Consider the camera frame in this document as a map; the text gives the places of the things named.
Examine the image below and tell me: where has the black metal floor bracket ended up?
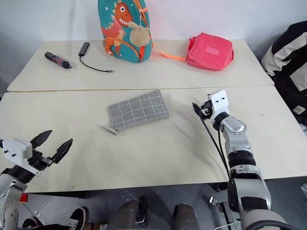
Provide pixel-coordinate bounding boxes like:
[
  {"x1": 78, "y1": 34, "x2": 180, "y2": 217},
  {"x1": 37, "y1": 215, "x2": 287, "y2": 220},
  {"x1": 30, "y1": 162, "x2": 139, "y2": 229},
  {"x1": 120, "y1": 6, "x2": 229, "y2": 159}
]
[{"x1": 222, "y1": 202, "x2": 235, "y2": 230}]

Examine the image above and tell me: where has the black red electric screwdriver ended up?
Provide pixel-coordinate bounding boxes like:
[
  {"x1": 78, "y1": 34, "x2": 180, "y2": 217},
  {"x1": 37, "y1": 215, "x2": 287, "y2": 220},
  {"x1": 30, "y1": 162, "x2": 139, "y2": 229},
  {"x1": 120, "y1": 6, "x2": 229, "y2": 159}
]
[{"x1": 44, "y1": 51, "x2": 73, "y2": 70}]

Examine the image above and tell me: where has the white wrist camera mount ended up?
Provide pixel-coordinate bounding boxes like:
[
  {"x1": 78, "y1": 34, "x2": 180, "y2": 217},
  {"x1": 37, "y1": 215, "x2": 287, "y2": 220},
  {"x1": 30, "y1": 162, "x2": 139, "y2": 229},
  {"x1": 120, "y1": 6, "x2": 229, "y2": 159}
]
[
  {"x1": 0, "y1": 138, "x2": 42, "y2": 177},
  {"x1": 207, "y1": 90, "x2": 230, "y2": 120}
]

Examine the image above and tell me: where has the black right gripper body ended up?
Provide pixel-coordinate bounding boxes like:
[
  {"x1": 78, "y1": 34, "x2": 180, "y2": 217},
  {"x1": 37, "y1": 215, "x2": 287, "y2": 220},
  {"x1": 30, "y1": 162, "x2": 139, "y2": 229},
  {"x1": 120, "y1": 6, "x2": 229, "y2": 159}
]
[{"x1": 199, "y1": 100, "x2": 214, "y2": 120}]

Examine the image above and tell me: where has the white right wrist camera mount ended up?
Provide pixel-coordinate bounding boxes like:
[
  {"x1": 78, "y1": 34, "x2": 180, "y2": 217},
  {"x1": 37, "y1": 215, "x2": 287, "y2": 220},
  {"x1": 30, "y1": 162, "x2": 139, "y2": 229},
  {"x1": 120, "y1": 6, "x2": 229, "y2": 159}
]
[{"x1": 207, "y1": 90, "x2": 230, "y2": 120}]

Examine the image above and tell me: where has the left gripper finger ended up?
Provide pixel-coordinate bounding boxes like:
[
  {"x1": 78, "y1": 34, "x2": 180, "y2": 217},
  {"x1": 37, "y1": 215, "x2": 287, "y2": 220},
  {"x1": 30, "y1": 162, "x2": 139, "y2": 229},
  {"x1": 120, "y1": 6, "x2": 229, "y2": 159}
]
[
  {"x1": 30, "y1": 130, "x2": 53, "y2": 150},
  {"x1": 51, "y1": 138, "x2": 73, "y2": 165}
]

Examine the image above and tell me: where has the beige plush keychain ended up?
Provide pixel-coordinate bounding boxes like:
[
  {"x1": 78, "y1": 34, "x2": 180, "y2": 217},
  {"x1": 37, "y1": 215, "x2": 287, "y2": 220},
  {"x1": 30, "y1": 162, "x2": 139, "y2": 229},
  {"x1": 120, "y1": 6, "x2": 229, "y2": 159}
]
[{"x1": 129, "y1": 21, "x2": 151, "y2": 46}]

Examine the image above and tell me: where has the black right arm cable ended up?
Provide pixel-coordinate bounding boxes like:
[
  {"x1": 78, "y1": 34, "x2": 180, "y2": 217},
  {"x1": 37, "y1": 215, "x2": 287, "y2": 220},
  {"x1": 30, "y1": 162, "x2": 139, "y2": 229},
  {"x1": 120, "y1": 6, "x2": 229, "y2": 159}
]
[{"x1": 200, "y1": 116, "x2": 232, "y2": 180}]

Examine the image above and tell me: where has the grey checked fabric pouch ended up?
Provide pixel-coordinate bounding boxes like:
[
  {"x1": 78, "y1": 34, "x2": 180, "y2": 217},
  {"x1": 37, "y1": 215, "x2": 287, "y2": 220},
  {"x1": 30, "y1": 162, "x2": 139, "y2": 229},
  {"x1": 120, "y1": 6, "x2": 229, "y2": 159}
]
[{"x1": 100, "y1": 89, "x2": 170, "y2": 136}]

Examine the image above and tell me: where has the black sneaker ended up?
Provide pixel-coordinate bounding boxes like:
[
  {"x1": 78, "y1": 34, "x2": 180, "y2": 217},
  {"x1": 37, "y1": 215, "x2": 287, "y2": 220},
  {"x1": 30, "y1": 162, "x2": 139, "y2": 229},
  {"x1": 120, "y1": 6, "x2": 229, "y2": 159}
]
[{"x1": 69, "y1": 207, "x2": 87, "y2": 230}]

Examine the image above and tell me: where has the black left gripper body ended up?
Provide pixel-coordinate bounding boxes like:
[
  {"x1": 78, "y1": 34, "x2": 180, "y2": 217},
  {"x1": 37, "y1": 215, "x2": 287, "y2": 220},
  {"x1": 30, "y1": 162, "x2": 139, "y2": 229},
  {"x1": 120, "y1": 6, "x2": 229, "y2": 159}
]
[{"x1": 27, "y1": 150, "x2": 53, "y2": 172}]

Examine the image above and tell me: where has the black stand foot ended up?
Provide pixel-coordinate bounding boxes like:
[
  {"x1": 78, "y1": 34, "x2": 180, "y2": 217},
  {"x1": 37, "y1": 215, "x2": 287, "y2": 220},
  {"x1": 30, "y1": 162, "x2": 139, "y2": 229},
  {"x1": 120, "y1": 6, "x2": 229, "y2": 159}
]
[{"x1": 135, "y1": 196, "x2": 148, "y2": 227}]

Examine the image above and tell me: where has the grey usb hub with cable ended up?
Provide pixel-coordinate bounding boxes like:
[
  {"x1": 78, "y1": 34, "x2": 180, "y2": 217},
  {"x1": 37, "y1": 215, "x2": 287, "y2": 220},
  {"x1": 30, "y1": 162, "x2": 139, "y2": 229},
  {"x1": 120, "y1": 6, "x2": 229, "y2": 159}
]
[{"x1": 78, "y1": 42, "x2": 115, "y2": 73}]

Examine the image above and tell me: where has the brown rounded shape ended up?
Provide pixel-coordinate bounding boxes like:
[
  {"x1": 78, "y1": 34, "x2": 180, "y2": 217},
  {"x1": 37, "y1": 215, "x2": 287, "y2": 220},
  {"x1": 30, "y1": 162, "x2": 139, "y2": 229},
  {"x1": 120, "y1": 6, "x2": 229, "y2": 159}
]
[
  {"x1": 109, "y1": 200, "x2": 141, "y2": 230},
  {"x1": 173, "y1": 203, "x2": 199, "y2": 230}
]

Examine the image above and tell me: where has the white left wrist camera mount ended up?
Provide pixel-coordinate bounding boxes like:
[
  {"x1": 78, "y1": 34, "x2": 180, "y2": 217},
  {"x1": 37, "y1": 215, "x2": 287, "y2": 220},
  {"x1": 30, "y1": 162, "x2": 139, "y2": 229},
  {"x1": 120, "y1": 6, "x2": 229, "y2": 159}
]
[{"x1": 0, "y1": 138, "x2": 42, "y2": 177}]

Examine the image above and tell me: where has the pink fabric pouch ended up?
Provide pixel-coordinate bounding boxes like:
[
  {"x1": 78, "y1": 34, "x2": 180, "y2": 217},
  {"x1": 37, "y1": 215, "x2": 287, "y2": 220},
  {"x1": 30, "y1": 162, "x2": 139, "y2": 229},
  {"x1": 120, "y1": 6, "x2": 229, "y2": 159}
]
[{"x1": 186, "y1": 32, "x2": 235, "y2": 71}]

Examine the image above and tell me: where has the grey floor hose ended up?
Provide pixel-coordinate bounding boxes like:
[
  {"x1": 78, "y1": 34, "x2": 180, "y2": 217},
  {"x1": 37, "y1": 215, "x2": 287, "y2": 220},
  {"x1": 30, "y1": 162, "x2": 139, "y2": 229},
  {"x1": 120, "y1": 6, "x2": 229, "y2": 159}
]
[{"x1": 210, "y1": 205, "x2": 225, "y2": 230}]

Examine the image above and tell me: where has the black and white jacket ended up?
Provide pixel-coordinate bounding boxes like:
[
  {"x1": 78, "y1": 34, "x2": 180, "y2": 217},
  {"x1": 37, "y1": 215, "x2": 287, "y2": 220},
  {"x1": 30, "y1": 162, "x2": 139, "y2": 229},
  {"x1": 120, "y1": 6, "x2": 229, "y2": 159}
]
[{"x1": 260, "y1": 20, "x2": 307, "y2": 135}]

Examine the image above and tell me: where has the teal dinosaur backpack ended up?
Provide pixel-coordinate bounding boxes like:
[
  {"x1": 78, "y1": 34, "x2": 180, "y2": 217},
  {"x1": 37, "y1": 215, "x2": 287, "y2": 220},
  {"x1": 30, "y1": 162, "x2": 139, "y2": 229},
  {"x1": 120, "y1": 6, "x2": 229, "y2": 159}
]
[{"x1": 97, "y1": 0, "x2": 187, "y2": 64}]

